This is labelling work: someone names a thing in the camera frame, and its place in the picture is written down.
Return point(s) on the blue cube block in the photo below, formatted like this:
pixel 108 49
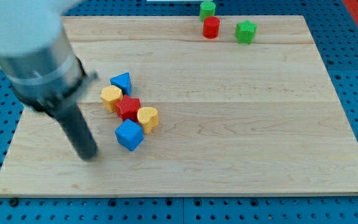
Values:
pixel 129 134

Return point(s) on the light wooden board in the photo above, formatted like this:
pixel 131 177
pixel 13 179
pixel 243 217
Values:
pixel 235 120

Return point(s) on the green star block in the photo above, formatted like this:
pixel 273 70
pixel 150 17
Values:
pixel 245 32

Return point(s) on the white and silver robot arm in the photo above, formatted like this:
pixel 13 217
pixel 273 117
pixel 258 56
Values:
pixel 45 73

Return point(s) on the red star block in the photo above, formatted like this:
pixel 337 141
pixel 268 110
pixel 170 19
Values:
pixel 127 108

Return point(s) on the red cylinder block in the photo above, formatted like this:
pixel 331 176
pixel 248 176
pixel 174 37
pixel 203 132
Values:
pixel 211 26

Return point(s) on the yellow hexagon block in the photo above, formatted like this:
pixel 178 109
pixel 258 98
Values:
pixel 110 96

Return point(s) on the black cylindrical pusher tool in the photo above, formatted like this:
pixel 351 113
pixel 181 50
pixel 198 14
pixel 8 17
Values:
pixel 77 131

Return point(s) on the yellow heart block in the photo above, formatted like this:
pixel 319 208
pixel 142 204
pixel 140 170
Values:
pixel 148 118

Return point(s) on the blue triangle block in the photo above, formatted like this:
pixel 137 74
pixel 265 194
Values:
pixel 123 81

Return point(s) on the green cylinder block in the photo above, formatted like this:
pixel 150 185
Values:
pixel 207 8

